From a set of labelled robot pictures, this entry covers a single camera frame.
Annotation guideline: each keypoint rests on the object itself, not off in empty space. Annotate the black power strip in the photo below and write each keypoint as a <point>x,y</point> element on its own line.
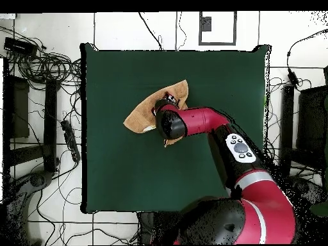
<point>70,141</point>

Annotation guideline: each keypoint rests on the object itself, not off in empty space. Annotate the grey square floor frame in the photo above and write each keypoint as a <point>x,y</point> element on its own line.
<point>205,24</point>

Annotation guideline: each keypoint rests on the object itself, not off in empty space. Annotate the black electronics box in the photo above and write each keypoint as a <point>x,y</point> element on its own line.
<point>19,46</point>

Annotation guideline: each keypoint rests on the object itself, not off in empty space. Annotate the tan terry towel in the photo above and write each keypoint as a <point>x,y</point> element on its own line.
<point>143,115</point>

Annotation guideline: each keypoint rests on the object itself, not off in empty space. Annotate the grey stand base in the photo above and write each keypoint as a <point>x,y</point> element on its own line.
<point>307,189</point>
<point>33,180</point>

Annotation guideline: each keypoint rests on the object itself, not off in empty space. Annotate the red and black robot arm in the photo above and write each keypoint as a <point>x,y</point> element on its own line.
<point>200,120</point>

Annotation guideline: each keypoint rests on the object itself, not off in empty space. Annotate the dark green table cloth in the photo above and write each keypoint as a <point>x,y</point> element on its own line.
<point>128,174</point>

